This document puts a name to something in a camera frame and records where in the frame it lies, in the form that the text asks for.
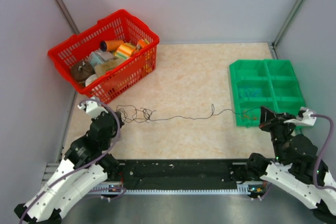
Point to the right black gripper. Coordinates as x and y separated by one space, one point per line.
268 119

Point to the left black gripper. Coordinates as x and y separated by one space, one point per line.
121 120

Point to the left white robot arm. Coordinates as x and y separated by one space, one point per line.
83 167

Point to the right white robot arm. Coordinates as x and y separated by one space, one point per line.
298 168

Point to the green compartment tray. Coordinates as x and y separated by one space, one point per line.
270 83

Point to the red plastic shopping basket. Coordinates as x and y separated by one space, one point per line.
118 25

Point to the white round lid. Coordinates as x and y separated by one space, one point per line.
90 80

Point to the brown cardboard box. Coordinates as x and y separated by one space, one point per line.
103 68

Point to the brown round bun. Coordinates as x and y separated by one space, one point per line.
81 71

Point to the pale blue box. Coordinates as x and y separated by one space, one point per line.
98 57

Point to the yellow striped sponge pack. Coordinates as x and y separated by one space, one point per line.
125 51

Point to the orange snack packet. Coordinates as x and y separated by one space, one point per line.
141 44

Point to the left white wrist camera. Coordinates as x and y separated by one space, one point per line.
92 108

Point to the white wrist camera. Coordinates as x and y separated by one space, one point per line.
92 108
304 118

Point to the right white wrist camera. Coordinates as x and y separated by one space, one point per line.
304 118

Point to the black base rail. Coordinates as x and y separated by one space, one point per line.
181 174

